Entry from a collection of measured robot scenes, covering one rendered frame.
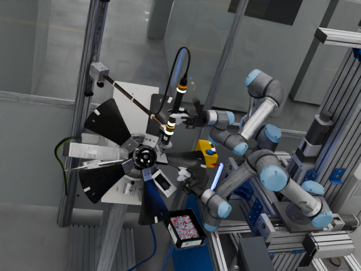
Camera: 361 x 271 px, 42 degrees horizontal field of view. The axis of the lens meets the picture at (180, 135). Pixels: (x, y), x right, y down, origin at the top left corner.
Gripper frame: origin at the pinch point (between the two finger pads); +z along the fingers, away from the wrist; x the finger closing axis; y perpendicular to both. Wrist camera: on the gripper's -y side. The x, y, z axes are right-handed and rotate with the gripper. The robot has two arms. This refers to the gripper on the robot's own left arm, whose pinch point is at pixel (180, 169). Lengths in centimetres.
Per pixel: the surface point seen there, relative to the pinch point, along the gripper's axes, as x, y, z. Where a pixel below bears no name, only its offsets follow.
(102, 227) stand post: 89, 8, 47
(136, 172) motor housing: 11.9, 12.3, 19.5
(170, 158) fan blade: -1.3, 0.2, 8.2
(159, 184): 15.7, 5.0, 8.2
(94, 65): -22, 2, 76
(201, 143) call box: 15.0, -40.5, 18.6
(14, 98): 17, 30, 118
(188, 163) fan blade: 0.2, -7.0, 1.3
